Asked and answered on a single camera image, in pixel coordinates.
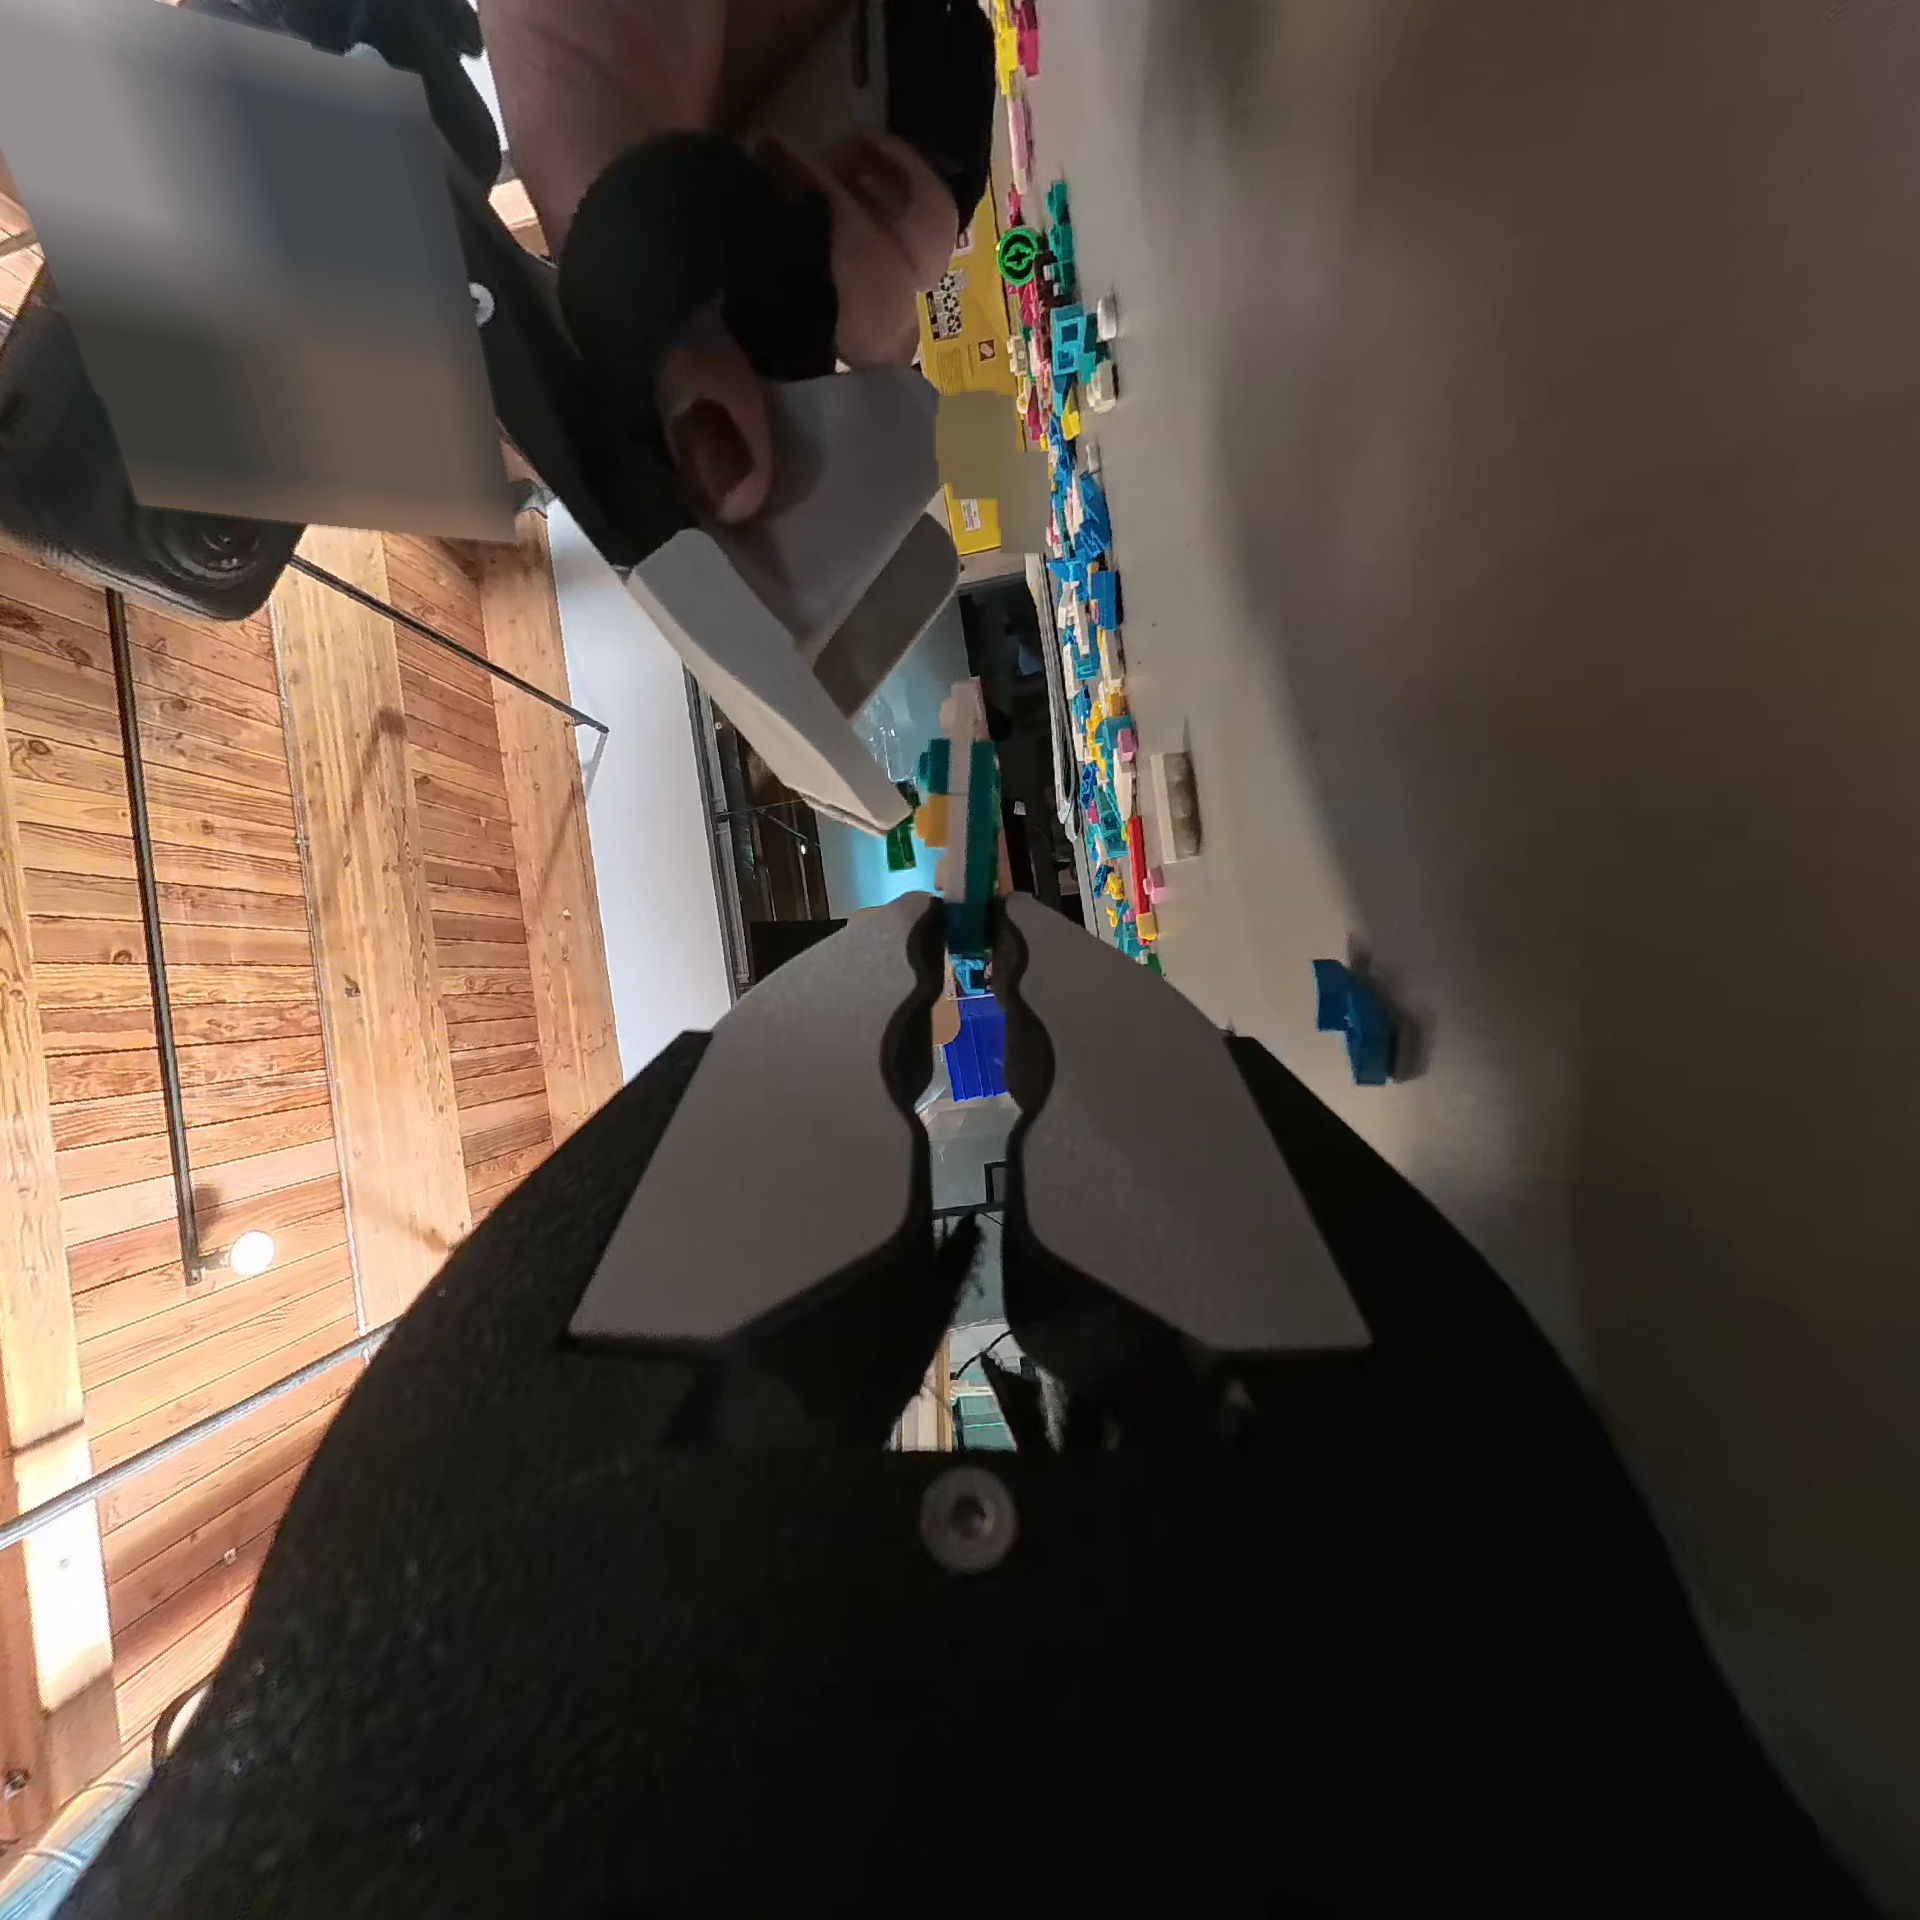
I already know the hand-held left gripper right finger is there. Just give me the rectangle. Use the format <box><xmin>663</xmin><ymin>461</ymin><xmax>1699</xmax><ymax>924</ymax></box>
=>
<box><xmin>999</xmin><ymin>893</ymin><xmax>1374</xmax><ymax>1356</ymax></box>

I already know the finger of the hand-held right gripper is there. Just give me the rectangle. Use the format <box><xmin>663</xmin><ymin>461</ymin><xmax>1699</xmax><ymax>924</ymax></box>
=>
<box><xmin>719</xmin><ymin>363</ymin><xmax>963</xmax><ymax>719</ymax></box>
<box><xmin>620</xmin><ymin>521</ymin><xmax>921</xmax><ymax>837</ymax></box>

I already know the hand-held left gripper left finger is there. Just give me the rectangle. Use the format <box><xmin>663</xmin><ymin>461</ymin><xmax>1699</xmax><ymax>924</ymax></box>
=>
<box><xmin>568</xmin><ymin>893</ymin><xmax>946</xmax><ymax>1348</ymax></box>

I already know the white yellow teal brick assembly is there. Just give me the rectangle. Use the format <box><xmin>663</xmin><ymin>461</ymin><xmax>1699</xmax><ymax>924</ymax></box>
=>
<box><xmin>913</xmin><ymin>678</ymin><xmax>1008</xmax><ymax>962</ymax></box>

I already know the person's right hand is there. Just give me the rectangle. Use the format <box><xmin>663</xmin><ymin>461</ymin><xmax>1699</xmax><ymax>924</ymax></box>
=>
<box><xmin>481</xmin><ymin>0</ymin><xmax>966</xmax><ymax>530</ymax></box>

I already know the yellow cardboard box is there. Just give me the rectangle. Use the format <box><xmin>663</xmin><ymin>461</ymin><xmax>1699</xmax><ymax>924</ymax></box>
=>
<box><xmin>916</xmin><ymin>225</ymin><xmax>1040</xmax><ymax>559</ymax></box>

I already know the pile of small colourful bricks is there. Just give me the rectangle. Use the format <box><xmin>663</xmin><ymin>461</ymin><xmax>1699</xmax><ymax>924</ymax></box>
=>
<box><xmin>991</xmin><ymin>0</ymin><xmax>1175</xmax><ymax>980</ymax></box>

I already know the blue small brick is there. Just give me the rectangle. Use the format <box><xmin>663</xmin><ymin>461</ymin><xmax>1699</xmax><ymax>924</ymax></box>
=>
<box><xmin>1312</xmin><ymin>951</ymin><xmax>1407</xmax><ymax>1085</ymax></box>

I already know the black ceiling pipe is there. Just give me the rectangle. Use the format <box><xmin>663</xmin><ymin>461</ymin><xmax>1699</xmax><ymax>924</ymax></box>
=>
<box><xmin>104</xmin><ymin>589</ymin><xmax>209</xmax><ymax>1286</ymax></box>

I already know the metal ceiling rod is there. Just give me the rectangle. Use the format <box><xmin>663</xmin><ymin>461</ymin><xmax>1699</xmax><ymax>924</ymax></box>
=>
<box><xmin>0</xmin><ymin>1319</ymin><xmax>385</xmax><ymax>1550</ymax></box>

